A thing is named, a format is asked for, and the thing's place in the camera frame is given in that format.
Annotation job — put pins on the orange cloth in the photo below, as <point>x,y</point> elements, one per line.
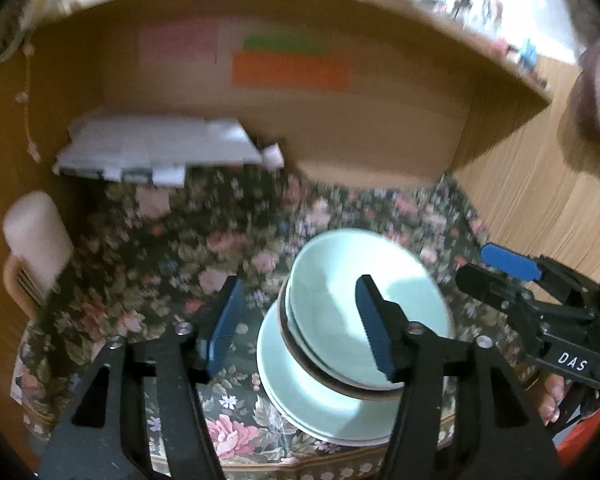
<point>590,435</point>

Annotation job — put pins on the dark brown plate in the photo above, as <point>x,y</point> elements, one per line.
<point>314,374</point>

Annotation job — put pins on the mint green bowl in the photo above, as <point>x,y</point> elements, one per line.
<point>330,280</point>

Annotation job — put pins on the orange sticky note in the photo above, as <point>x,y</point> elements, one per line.
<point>290,71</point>

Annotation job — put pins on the small blue block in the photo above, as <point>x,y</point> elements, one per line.
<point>527,53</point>

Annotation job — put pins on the small white box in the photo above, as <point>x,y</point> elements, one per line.
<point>272,156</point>

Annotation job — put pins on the pink sticky note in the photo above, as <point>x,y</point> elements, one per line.
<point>177,42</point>

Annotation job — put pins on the green sticky note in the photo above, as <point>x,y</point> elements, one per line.
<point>285,42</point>

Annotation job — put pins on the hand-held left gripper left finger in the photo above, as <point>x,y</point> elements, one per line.
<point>225,320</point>

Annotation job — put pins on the white bowl with black spots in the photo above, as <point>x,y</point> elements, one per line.
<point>292,327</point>

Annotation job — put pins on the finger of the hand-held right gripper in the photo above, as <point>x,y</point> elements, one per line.
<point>510,260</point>
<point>495,287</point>

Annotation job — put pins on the mint green plate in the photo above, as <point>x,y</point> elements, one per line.
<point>280,375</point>

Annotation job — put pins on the stack of white papers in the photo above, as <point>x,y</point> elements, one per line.
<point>155,145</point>

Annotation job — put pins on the person's right hand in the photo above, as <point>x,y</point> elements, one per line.
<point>550,400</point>

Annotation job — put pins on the wooden shelf unit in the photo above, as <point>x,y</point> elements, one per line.
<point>380,125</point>

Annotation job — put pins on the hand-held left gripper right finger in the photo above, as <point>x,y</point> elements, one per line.
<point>375,325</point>

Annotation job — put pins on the dark floral tablecloth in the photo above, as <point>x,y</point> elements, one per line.
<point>155,260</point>

